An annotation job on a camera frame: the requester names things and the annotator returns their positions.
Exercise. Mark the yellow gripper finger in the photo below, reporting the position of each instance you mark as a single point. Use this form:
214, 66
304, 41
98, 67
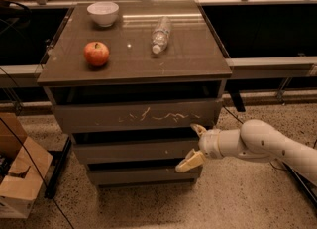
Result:
192, 160
198, 129

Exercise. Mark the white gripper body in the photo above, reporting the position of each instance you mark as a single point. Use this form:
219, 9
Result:
209, 143

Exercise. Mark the grey drawer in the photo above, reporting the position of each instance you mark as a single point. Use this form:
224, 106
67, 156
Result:
136, 116
141, 175
134, 151

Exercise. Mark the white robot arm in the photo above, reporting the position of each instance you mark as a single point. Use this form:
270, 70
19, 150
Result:
256, 141

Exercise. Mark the grey drawer cabinet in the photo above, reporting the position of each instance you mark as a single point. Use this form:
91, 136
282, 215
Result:
191, 67

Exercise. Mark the grey bottom drawer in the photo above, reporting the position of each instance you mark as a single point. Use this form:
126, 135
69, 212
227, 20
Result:
141, 175

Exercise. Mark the grey top drawer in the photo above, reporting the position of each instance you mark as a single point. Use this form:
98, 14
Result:
136, 116

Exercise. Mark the clear plastic water bottle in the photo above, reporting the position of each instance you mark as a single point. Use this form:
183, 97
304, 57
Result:
160, 35

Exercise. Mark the black metal stand leg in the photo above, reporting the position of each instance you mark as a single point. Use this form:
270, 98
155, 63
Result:
305, 185

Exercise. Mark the red apple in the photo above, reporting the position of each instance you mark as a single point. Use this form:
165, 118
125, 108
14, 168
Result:
96, 53

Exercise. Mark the black left stand leg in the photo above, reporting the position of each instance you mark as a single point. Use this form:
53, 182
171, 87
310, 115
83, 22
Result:
59, 162

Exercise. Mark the white ceramic bowl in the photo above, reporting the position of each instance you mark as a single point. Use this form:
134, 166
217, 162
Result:
103, 14

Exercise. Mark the brown cardboard box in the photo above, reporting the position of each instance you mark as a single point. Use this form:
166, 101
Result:
28, 165

